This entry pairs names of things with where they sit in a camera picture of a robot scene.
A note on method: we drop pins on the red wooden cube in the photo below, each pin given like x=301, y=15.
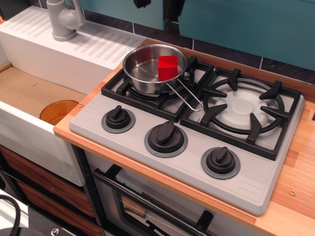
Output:
x=167, y=67

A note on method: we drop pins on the stainless steel pan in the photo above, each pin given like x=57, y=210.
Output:
x=141, y=70

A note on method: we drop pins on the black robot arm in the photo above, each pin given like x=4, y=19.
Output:
x=172, y=9

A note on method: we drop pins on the black middle stove knob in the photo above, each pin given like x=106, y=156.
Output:
x=166, y=140

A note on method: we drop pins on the black stove knob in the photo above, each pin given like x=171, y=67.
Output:
x=118, y=120
x=166, y=140
x=220, y=163

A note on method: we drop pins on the black left stove knob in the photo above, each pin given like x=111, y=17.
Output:
x=118, y=120

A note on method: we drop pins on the grey toy stove top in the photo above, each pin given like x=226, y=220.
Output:
x=250, y=189

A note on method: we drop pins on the black right stove knob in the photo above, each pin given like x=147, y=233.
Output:
x=220, y=163

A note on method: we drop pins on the black left burner grate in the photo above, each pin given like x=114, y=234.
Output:
x=166, y=105

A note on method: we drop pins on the black burner grate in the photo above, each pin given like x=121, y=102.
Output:
x=254, y=115
x=166, y=105

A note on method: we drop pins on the black right burner grate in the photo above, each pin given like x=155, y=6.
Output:
x=254, y=115

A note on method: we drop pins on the teal cabinet left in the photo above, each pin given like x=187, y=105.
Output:
x=147, y=13

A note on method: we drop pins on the teal cabinet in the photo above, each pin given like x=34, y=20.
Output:
x=147, y=13
x=282, y=30

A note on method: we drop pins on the orange plastic plate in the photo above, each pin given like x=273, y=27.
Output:
x=56, y=111

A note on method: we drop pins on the white oven door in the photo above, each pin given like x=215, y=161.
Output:
x=143, y=208

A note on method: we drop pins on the white toy sink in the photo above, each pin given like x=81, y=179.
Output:
x=36, y=71

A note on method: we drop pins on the grey toy faucet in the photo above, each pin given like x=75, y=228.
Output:
x=65, y=22

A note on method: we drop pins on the teal cabinet right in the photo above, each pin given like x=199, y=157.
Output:
x=282, y=30

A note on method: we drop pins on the black oven door handle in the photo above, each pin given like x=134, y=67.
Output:
x=109, y=178

